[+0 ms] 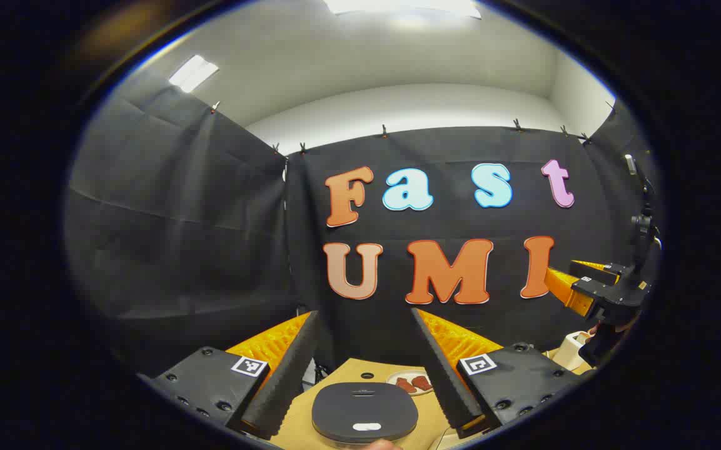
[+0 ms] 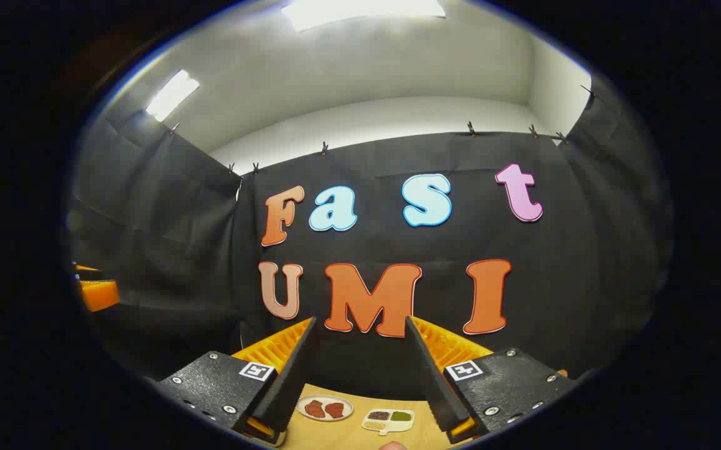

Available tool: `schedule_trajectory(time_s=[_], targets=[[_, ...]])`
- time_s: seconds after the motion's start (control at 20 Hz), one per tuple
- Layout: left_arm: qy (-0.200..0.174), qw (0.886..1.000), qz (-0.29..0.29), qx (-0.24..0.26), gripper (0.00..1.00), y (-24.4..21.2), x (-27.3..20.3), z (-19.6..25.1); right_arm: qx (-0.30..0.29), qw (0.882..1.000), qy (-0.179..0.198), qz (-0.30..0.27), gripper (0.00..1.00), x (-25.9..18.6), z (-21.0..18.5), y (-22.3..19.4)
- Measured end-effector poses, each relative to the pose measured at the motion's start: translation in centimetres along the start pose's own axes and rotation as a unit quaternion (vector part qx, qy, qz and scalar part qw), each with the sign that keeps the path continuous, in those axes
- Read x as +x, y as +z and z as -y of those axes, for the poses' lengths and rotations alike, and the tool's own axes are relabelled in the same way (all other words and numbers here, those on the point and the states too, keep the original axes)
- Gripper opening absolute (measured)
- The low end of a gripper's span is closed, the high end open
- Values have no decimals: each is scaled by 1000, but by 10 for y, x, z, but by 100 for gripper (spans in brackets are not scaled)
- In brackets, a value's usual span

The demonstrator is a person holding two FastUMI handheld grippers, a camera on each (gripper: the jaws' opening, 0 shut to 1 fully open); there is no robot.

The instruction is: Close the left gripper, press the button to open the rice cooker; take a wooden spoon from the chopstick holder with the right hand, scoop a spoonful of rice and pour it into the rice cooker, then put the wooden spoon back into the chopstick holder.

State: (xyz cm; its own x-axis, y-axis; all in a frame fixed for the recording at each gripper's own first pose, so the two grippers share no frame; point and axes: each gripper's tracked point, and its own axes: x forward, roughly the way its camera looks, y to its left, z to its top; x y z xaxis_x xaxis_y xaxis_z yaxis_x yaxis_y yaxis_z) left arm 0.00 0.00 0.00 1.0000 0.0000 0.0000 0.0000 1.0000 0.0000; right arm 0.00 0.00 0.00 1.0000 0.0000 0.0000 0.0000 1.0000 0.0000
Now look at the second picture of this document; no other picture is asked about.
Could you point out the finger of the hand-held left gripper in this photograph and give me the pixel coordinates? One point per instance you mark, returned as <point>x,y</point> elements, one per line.
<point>99,294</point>

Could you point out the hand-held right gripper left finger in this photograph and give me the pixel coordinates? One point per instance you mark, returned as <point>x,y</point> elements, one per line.
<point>291,381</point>

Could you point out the white divided dish with beans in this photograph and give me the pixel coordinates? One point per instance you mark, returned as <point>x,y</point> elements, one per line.
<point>398,427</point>

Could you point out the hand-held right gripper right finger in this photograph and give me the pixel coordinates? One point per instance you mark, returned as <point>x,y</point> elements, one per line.
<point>432,381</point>

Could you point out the narrow ceiling light panel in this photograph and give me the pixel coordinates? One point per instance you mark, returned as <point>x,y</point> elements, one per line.
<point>172,95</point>

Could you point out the red meat piece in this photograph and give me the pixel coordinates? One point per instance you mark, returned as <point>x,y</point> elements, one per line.
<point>314,409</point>
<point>335,410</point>

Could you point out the round white plate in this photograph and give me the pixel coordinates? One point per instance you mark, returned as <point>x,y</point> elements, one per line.
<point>301,407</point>

